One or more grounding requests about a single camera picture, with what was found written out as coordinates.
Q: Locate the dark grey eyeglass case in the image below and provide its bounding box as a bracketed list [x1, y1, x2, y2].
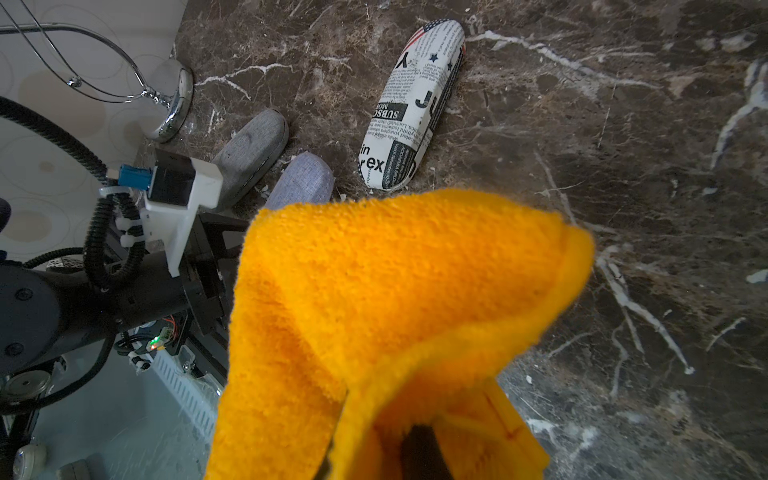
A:
[212, 109, 290, 212]

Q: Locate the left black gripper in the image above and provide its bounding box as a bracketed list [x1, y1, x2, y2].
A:
[108, 213, 249, 336]

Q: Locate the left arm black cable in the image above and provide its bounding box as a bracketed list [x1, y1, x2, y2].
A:
[0, 95, 146, 289]

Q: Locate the chrome wire cup stand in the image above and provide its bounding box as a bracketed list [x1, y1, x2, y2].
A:
[1, 1, 193, 152]

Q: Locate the newspaper print eyeglass case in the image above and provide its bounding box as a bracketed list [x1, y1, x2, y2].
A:
[357, 19, 466, 192]

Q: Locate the orange microfiber cloth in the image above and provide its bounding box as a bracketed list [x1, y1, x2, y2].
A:
[206, 189, 595, 479]

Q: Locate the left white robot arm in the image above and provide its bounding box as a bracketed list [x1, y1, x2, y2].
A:
[1, 213, 248, 421]

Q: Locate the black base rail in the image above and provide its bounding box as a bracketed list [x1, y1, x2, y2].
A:
[113, 312, 224, 442]

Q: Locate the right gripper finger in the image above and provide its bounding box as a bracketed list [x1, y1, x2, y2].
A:
[400, 425, 453, 480]

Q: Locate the lavender fabric eyeglass case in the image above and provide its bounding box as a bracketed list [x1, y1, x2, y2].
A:
[264, 152, 335, 210]

